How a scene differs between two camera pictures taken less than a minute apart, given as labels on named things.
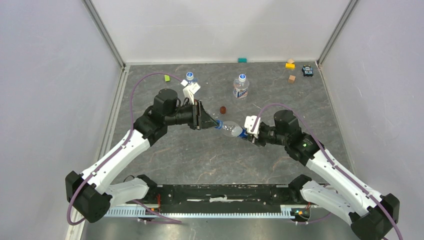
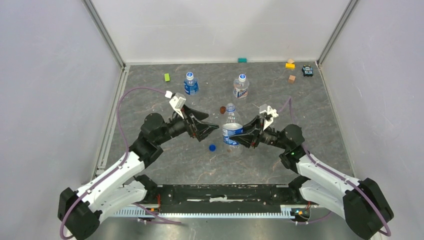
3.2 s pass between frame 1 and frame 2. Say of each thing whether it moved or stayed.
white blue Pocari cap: stayed
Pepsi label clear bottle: moved
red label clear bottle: stayed
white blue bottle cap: stayed
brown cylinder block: stayed
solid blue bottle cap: moved
